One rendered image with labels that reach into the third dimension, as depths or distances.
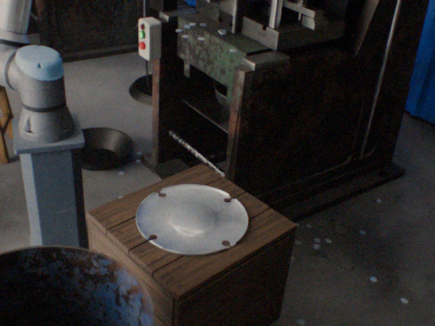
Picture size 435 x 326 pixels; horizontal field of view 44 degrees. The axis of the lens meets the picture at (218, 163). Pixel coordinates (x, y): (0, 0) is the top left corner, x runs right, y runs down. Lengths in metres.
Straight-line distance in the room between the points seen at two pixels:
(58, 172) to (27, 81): 0.27
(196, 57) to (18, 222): 0.84
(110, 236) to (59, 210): 0.34
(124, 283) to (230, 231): 0.37
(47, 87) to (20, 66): 0.08
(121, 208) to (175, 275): 0.28
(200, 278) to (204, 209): 0.25
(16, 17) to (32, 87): 0.20
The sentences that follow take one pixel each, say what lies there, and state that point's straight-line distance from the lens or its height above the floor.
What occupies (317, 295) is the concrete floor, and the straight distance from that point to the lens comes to 1.76.
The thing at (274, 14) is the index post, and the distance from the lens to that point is 1.70.
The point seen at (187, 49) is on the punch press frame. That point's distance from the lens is 1.93.
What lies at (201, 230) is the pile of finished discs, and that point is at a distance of 1.37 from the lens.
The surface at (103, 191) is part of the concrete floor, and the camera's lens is 2.12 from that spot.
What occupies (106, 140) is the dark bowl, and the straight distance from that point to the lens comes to 2.39.
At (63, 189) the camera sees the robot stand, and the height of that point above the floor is 0.30.
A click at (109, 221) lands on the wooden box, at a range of 1.40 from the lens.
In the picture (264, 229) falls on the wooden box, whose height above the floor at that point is 0.35.
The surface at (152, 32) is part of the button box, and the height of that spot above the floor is 0.60.
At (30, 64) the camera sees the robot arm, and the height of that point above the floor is 0.67.
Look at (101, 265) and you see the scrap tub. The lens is 1.13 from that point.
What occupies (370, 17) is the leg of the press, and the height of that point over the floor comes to 0.71.
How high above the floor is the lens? 1.22
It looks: 32 degrees down
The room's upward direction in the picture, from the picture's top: 5 degrees clockwise
